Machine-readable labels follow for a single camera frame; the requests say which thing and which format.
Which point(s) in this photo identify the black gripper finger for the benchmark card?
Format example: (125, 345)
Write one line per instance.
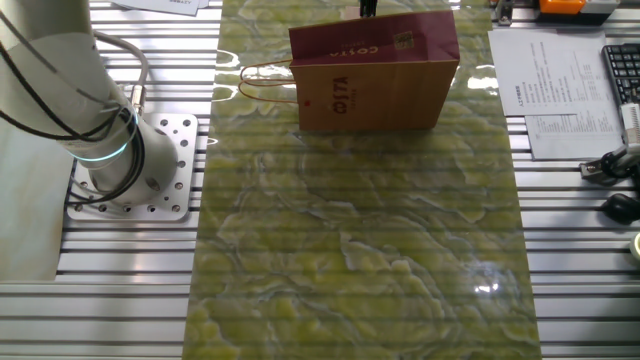
(372, 7)
(363, 7)

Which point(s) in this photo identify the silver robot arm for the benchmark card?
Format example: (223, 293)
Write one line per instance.
(150, 155)

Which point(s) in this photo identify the Costa brown red paper bag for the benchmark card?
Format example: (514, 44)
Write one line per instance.
(375, 95)

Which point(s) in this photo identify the grey metal clamp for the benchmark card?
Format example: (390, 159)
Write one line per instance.
(504, 12)

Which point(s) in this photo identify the white printed paper sheet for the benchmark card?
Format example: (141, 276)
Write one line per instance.
(550, 70)
(203, 3)
(570, 140)
(160, 5)

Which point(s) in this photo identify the orange and grey device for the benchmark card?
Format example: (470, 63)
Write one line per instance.
(560, 5)

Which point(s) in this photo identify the green marble pattern mat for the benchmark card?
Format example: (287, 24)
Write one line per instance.
(350, 250)

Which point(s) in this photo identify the black keyboard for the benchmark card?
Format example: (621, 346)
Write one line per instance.
(625, 70)

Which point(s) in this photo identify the pale round tape roll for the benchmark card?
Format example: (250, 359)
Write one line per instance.
(636, 246)

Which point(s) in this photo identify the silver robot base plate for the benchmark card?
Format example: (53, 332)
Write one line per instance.
(189, 170)

